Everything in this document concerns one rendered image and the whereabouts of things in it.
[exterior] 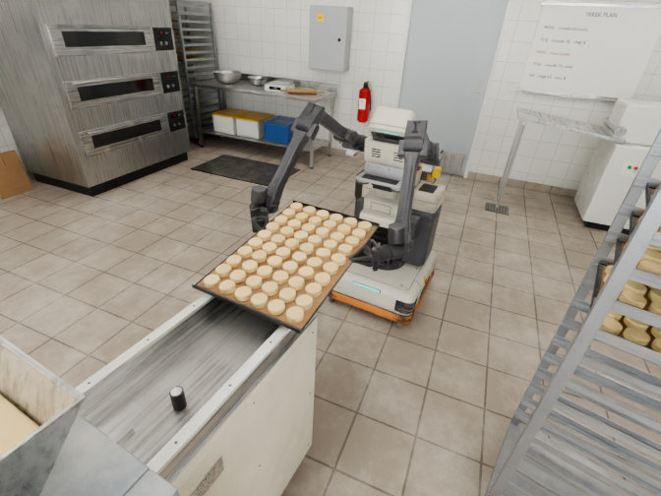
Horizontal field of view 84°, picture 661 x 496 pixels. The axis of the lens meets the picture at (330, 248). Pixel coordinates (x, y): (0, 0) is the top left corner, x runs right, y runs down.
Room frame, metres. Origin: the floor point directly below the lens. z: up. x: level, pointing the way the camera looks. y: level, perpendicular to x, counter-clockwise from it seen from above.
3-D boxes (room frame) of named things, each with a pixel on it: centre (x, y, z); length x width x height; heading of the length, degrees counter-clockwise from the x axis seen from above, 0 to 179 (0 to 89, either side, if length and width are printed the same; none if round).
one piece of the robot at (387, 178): (1.89, -0.26, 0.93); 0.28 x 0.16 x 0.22; 65
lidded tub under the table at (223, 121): (5.54, 1.56, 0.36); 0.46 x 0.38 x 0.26; 157
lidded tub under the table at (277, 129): (5.23, 0.77, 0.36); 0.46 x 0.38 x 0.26; 161
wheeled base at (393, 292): (2.16, -0.38, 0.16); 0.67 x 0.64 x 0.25; 155
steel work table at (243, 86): (5.34, 1.05, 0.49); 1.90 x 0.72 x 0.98; 69
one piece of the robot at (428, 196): (2.24, -0.42, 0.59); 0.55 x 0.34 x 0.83; 65
